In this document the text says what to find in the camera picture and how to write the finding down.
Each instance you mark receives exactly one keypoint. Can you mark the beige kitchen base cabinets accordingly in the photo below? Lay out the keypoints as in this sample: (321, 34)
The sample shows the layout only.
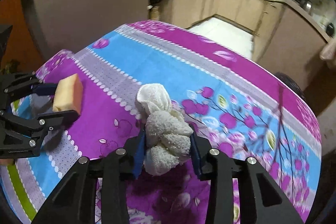
(286, 38)

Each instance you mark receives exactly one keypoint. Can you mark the floral striped tablecloth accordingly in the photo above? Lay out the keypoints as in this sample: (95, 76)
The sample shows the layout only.
(240, 107)

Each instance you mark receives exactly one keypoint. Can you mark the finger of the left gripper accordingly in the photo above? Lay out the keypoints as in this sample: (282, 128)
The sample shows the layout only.
(19, 85)
(19, 125)

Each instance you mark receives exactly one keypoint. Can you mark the yellow sponge block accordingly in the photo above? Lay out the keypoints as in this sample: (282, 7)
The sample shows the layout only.
(68, 95)

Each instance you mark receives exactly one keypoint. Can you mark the white knotted cloth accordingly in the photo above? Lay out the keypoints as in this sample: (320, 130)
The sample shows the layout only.
(167, 133)

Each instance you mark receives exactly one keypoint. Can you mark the blue plastic garbage bag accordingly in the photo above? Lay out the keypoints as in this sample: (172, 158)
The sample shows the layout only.
(290, 83)

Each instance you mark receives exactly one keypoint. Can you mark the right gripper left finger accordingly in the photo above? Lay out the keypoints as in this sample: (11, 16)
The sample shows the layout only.
(73, 200)

